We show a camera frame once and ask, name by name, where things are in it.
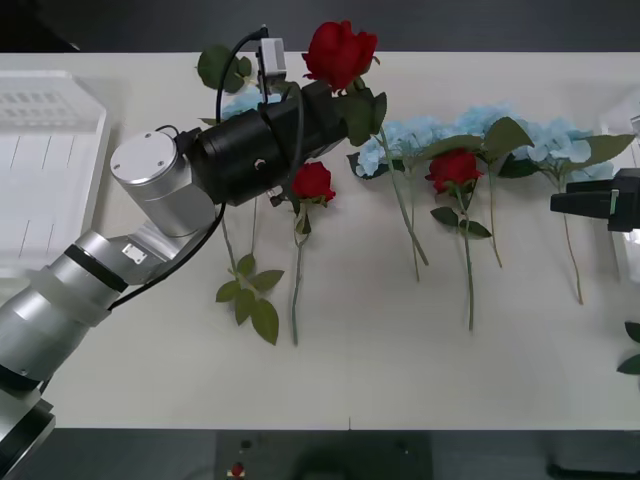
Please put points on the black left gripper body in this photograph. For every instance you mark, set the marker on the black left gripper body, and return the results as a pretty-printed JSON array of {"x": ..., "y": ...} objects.
[{"x": 320, "y": 125}]

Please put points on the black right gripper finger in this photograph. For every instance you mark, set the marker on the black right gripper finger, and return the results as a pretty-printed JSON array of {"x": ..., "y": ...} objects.
[
  {"x": 580, "y": 205},
  {"x": 590, "y": 186}
]

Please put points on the small red rose with stem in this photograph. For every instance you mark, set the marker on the small red rose with stem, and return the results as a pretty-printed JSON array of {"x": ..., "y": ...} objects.
[{"x": 312, "y": 182}]

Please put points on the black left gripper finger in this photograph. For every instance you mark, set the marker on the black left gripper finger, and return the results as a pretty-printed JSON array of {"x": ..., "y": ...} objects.
[{"x": 366, "y": 93}]

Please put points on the loose round green leaves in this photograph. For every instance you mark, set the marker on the loose round green leaves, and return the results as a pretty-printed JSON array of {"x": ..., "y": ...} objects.
[{"x": 215, "y": 62}]

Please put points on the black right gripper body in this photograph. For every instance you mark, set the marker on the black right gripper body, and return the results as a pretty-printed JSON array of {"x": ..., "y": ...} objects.
[{"x": 627, "y": 200}]

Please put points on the dark robot base with buttons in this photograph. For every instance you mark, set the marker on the dark robot base with buttons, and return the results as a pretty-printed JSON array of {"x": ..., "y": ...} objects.
[{"x": 325, "y": 460}]

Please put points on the silver and black left arm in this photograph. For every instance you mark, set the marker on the silver and black left arm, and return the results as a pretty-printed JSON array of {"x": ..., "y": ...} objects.
[{"x": 150, "y": 175}]

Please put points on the green leaf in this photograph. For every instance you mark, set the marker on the green leaf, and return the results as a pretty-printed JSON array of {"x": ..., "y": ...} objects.
[
  {"x": 631, "y": 365},
  {"x": 634, "y": 332}
]

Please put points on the shallow white box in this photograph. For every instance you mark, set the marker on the shallow white box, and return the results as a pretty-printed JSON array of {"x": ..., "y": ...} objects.
[{"x": 45, "y": 175}]

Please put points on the large red rose with stem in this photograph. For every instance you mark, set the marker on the large red rose with stem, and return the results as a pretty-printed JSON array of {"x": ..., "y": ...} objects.
[{"x": 340, "y": 55}]

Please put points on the loose twig with green leaves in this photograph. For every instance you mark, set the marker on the loose twig with green leaves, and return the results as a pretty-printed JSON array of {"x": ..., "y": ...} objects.
[{"x": 262, "y": 315}]

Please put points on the pale grey left wrist camera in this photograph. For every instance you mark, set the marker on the pale grey left wrist camera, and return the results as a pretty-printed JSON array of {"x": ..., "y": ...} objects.
[{"x": 272, "y": 55}]

